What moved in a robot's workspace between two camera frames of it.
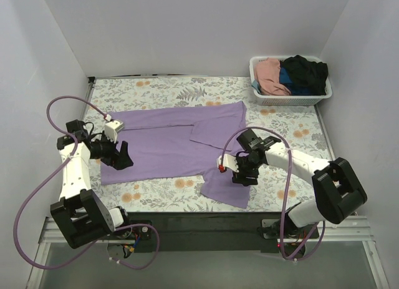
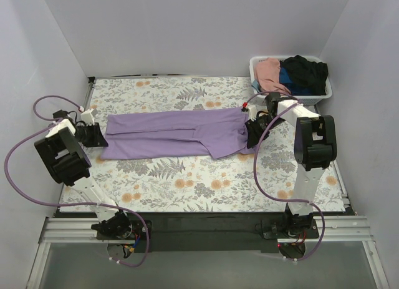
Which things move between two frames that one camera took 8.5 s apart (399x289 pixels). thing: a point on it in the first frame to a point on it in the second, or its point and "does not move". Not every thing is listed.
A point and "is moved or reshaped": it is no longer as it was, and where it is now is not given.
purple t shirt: x=180 y=141 is moved or reshaped
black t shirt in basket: x=305 y=72 does not move
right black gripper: x=244 y=172 to x=255 y=132
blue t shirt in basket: x=296 y=90 does not move
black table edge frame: x=222 y=231 does not move
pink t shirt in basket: x=267 y=71 does not move
